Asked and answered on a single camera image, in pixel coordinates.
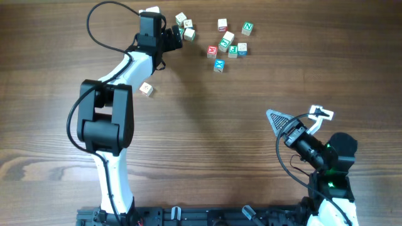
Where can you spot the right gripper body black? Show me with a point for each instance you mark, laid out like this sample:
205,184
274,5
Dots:
301,140

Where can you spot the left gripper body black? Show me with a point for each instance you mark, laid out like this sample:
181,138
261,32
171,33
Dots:
173,39

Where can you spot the blue letter X block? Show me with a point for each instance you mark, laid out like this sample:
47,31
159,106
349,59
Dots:
219,65

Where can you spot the shell picture block red side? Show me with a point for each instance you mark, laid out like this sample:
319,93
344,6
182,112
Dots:
146,89

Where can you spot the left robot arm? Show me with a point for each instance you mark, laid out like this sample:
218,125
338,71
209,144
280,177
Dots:
105,121

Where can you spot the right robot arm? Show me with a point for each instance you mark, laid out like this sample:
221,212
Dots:
330,200

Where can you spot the green letter V block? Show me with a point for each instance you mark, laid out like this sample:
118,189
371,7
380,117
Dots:
181,30

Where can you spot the plain block green side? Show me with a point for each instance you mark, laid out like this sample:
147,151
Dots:
189,34

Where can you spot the animal picture block blue side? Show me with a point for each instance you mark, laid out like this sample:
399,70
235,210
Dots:
188,24

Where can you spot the plain top block teal side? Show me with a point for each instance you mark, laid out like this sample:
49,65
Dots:
180,18

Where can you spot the red letter M block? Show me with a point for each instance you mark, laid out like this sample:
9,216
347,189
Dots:
212,51

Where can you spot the plain block upper middle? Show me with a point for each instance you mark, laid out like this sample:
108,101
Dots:
228,36

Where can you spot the green letter F block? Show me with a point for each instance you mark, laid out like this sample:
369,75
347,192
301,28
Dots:
233,51

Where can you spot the spiral picture block blue side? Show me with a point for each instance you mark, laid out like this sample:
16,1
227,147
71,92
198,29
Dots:
242,49

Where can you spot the green letter N block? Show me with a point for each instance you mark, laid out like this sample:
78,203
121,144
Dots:
247,28

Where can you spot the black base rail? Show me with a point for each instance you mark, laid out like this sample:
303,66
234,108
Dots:
158,216

